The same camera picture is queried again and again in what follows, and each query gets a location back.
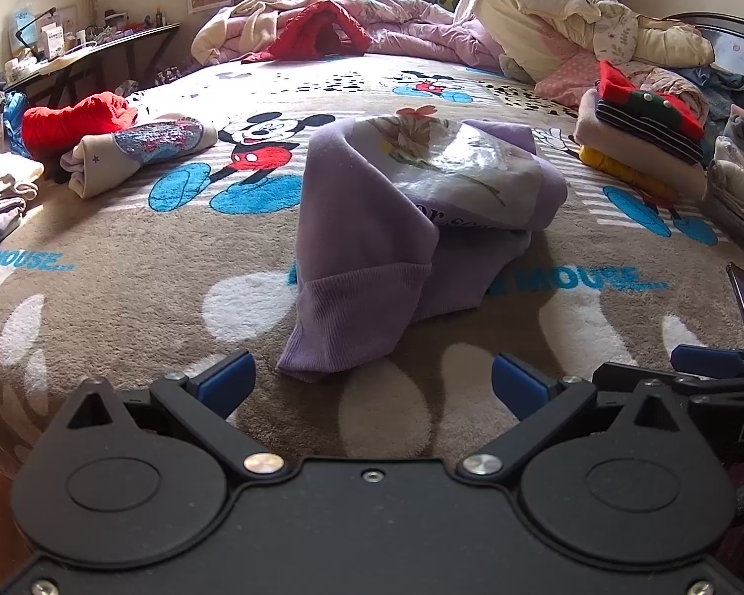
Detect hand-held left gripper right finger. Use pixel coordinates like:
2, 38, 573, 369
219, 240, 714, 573
455, 352, 695, 484

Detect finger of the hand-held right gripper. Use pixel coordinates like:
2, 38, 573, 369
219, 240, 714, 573
592, 344, 744, 413

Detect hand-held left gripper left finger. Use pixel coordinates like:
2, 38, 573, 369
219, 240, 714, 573
50, 349, 286, 484

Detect purple sweatshirt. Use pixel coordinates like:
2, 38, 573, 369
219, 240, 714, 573
276, 117, 570, 384

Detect stack of grey folded clothes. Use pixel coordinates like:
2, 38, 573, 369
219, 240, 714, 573
700, 105, 744, 255

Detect pile of pale folded clothes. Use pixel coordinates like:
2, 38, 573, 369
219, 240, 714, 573
0, 152, 46, 261

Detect yellow folded garment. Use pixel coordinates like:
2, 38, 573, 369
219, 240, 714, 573
578, 144, 680, 202

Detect beige folded garment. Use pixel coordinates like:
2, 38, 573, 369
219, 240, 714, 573
573, 88, 711, 199

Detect black striped folded garment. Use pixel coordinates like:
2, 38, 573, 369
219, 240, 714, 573
595, 99, 706, 165

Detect rolled white sequined garment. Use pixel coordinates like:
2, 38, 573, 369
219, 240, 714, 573
61, 117, 219, 199

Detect red and green sweater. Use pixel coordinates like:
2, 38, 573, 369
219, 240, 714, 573
597, 60, 708, 140

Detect blue denim garment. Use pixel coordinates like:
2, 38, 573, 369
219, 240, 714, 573
688, 65, 744, 109

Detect crumpled red knitted garment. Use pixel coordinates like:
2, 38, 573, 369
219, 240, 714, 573
21, 92, 138, 159

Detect pink dotted pillow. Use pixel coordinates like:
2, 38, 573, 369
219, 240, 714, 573
533, 50, 605, 108

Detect dark headboard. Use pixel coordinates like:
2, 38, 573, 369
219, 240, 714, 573
663, 11, 744, 81

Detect cream floral quilt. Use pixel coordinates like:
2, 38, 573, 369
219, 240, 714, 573
592, 3, 717, 69

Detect cream fleece blanket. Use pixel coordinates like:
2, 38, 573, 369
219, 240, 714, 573
191, 0, 328, 66

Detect black desk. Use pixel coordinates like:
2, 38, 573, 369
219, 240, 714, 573
3, 21, 184, 109

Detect red padded jacket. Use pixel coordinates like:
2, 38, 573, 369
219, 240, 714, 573
266, 0, 373, 61

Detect white duvet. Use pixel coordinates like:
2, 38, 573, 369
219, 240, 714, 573
455, 0, 642, 84

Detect pink quilt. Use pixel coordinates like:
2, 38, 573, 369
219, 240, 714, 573
322, 0, 515, 72

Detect white box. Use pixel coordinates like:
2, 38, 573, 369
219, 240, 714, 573
40, 23, 66, 58

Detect black desk lamp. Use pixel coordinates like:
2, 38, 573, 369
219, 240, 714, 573
13, 6, 60, 54

